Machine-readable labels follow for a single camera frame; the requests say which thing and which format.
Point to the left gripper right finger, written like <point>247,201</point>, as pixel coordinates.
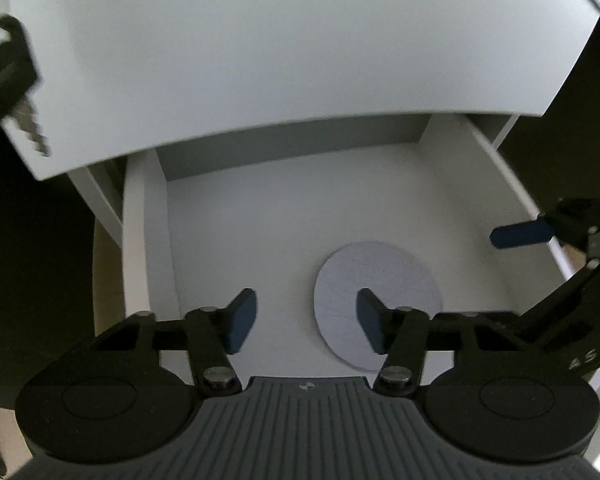
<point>398,334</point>

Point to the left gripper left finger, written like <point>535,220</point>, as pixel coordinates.
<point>214,334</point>

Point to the grey round coaster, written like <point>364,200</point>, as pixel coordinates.
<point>355,293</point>

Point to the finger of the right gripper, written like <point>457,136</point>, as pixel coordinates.
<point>521,234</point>

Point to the white drawer cabinet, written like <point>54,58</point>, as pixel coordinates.
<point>120,76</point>

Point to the black keys in lock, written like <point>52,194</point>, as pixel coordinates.
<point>18,77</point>

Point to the white drawer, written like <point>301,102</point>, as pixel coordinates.
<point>198,241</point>

